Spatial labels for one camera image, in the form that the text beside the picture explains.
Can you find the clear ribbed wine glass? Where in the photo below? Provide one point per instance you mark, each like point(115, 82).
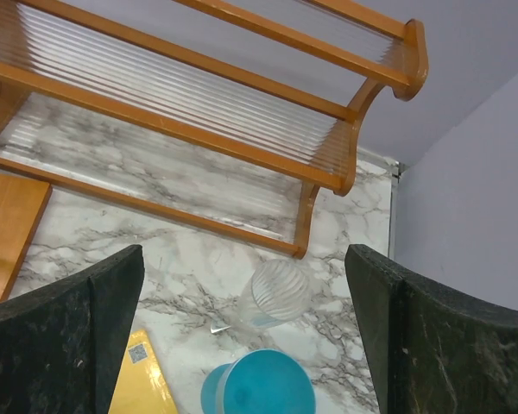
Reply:
point(278, 292)

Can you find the blue plastic goblet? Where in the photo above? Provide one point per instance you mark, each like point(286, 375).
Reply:
point(262, 381)

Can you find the wooden shelf rack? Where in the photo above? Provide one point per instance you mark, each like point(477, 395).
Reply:
point(80, 58)

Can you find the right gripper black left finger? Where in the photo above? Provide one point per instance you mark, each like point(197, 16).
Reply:
point(62, 345)

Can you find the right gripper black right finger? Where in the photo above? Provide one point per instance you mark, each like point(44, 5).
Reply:
point(431, 348)

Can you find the yellow book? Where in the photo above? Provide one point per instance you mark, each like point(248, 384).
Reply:
point(141, 387)

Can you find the wooden rack base board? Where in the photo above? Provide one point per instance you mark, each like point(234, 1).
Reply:
point(22, 204)

